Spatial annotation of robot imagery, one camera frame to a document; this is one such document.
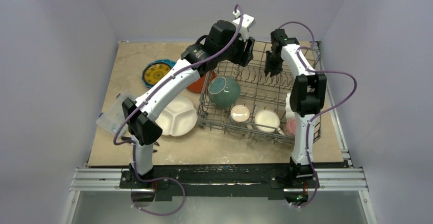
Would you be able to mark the cream divided plate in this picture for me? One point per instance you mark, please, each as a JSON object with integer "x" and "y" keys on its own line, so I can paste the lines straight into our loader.
{"x": 178, "y": 117}

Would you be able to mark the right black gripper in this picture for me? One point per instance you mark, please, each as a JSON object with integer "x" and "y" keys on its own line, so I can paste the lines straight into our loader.
{"x": 273, "y": 57}

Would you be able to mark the white scalloped teal bowl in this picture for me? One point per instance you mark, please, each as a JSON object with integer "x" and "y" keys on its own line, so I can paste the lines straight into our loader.
{"x": 223, "y": 91}

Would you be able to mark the cream dragon mug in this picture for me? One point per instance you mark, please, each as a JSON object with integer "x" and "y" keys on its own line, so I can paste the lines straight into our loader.
{"x": 239, "y": 119}

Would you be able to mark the grey wire dish rack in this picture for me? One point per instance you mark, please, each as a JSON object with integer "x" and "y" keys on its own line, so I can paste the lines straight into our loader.
{"x": 257, "y": 92}

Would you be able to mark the orange red plate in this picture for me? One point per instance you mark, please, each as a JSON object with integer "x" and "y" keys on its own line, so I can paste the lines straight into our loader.
{"x": 198, "y": 85}

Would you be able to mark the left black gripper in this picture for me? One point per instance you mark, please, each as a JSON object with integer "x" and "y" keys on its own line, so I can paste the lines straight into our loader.
{"x": 244, "y": 57}

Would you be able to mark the clear plastic tray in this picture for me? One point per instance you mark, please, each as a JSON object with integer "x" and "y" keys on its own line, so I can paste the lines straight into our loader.
{"x": 111, "y": 118}

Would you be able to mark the pink ghost mug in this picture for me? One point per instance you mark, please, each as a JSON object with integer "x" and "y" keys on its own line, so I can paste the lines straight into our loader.
{"x": 290, "y": 127}

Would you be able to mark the teal blue plate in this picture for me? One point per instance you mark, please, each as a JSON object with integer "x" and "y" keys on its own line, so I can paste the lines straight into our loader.
{"x": 167, "y": 61}

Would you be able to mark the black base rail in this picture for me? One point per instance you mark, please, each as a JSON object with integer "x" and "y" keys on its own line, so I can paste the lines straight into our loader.
{"x": 227, "y": 180}

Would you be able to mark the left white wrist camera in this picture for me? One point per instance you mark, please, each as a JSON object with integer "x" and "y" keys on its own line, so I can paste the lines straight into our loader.
{"x": 247, "y": 24}

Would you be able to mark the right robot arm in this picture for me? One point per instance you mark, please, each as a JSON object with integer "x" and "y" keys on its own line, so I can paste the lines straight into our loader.
{"x": 306, "y": 99}

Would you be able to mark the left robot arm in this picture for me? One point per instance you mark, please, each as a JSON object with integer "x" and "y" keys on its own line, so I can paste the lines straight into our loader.
{"x": 226, "y": 40}

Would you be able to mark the green floral mug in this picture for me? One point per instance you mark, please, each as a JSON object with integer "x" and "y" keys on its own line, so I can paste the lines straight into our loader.
{"x": 267, "y": 121}

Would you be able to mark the yellow patterned plate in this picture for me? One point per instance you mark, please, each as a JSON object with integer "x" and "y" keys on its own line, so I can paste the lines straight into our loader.
{"x": 154, "y": 73}

